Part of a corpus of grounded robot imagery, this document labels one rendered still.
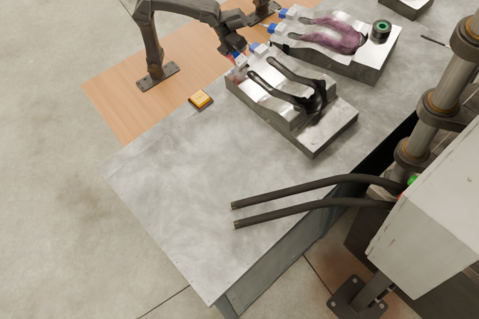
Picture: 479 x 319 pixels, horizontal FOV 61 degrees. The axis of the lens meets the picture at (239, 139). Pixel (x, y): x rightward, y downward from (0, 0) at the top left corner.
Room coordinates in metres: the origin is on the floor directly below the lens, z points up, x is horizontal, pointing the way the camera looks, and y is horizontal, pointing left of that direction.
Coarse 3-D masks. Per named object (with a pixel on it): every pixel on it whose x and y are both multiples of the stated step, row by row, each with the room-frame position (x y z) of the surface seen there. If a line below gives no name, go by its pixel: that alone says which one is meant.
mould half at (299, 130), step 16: (272, 48) 1.22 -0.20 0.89; (256, 64) 1.14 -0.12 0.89; (288, 64) 1.12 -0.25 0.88; (240, 80) 1.07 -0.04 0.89; (272, 80) 1.05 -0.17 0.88; (288, 80) 1.03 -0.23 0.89; (240, 96) 1.04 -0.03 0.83; (256, 96) 0.98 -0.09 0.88; (272, 96) 0.97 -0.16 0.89; (304, 96) 0.91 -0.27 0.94; (336, 96) 0.94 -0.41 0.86; (256, 112) 0.96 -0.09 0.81; (272, 112) 0.88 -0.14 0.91; (288, 112) 0.85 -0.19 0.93; (320, 112) 0.88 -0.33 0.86; (336, 112) 0.87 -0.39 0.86; (352, 112) 0.85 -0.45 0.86; (288, 128) 0.81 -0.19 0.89; (304, 128) 0.81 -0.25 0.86; (320, 128) 0.80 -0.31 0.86; (336, 128) 0.79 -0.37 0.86; (304, 144) 0.75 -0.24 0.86; (320, 144) 0.74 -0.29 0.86
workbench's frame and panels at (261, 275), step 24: (408, 120) 0.93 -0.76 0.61; (384, 144) 0.83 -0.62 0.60; (360, 168) 0.74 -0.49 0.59; (384, 168) 0.92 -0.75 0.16; (336, 192) 0.64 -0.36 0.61; (360, 192) 0.81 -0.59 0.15; (312, 216) 0.57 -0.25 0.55; (336, 216) 0.70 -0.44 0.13; (288, 240) 0.49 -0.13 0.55; (312, 240) 0.60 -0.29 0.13; (264, 264) 0.42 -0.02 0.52; (288, 264) 0.50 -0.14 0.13; (240, 288) 0.34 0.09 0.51; (264, 288) 0.41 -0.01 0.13; (240, 312) 0.32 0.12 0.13
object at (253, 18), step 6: (258, 6) 1.51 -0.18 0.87; (264, 6) 1.51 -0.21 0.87; (270, 6) 1.57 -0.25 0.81; (276, 6) 1.56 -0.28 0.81; (252, 12) 1.55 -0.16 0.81; (258, 12) 1.52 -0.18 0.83; (264, 12) 1.51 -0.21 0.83; (270, 12) 1.53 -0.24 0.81; (252, 18) 1.51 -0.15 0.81; (258, 18) 1.51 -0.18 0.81; (264, 18) 1.50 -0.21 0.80; (252, 24) 1.47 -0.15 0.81
